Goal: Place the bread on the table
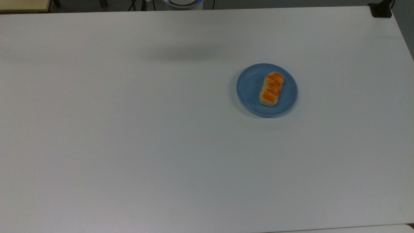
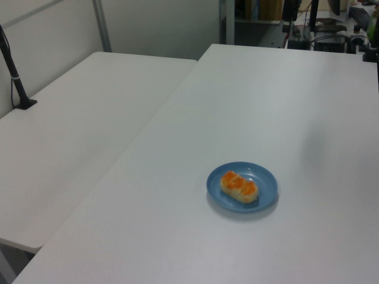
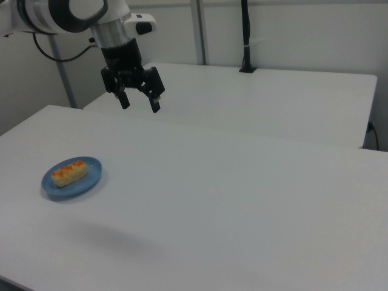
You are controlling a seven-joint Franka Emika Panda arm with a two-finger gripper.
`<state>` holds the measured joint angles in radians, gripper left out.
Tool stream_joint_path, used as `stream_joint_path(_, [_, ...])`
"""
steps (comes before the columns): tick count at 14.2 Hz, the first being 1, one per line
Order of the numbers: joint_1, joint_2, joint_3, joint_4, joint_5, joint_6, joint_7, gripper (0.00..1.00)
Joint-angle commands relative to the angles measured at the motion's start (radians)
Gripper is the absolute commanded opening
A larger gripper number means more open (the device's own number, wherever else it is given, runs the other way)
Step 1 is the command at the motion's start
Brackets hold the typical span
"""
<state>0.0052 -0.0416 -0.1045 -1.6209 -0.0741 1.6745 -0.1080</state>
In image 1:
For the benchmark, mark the orange glazed bread loaf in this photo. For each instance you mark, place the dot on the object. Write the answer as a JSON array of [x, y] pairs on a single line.
[[271, 90]]

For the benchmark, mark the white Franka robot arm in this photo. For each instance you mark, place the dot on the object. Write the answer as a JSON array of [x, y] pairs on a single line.
[[184, 7]]

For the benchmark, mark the blue round plate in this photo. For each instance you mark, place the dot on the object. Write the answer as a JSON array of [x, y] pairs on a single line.
[[249, 95]]

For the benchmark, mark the black table clamp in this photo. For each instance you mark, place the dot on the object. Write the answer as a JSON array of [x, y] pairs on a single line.
[[381, 11]]

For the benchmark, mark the yellowish wooden table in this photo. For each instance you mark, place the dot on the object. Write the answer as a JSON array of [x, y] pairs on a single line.
[[22, 5]]

